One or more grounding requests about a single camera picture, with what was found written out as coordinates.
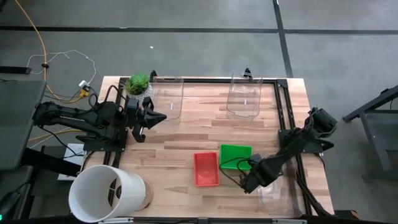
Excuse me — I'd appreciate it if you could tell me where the large clear plastic bin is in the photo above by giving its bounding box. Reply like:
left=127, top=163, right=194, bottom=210
left=256, top=155, right=301, bottom=218

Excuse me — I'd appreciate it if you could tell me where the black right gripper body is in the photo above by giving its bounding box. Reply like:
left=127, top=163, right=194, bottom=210
left=240, top=169, right=262, bottom=195

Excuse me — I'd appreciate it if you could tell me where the red plastic mesh basket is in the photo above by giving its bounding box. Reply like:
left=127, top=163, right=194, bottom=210
left=193, top=151, right=221, bottom=188

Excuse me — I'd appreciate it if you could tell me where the black flat bar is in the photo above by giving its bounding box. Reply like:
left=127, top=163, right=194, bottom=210
left=0, top=66, right=32, bottom=75

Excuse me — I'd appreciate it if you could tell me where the silver aluminium bracket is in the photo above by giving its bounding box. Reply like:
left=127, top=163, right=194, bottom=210
left=272, top=218, right=308, bottom=224
left=98, top=217, right=134, bottom=224

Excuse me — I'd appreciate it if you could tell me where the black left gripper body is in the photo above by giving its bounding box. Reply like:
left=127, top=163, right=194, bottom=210
left=125, top=96, right=154, bottom=144

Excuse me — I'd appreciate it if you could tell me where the black support beam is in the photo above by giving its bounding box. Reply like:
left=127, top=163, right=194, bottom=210
left=21, top=148, right=82, bottom=177

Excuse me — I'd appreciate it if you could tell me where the green plastic mesh basket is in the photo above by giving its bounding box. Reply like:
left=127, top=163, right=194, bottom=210
left=219, top=144, right=253, bottom=172

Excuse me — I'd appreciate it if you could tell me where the white paper sheet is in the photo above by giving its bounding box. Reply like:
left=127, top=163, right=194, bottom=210
left=57, top=142, right=85, bottom=182

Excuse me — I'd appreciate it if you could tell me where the thin white cable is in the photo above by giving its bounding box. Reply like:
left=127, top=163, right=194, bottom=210
left=26, top=49, right=97, bottom=86

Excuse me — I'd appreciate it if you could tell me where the green plant in white pot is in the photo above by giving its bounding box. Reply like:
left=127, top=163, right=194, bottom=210
left=121, top=73, right=154, bottom=105

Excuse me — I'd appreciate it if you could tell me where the grey side table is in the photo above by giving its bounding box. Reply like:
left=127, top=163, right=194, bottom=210
left=0, top=80, right=47, bottom=170

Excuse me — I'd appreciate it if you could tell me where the black cable bundle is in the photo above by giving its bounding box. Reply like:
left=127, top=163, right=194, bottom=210
left=292, top=166, right=332, bottom=218

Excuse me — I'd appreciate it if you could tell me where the dark metal workbench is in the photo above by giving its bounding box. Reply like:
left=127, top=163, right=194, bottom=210
left=343, top=84, right=398, bottom=181

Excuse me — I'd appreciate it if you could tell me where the black aluminium extrusion frame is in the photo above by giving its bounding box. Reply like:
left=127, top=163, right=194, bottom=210
left=102, top=77, right=335, bottom=218

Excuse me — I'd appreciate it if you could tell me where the yellow cable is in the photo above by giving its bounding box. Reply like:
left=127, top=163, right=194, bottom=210
left=14, top=0, right=91, bottom=103

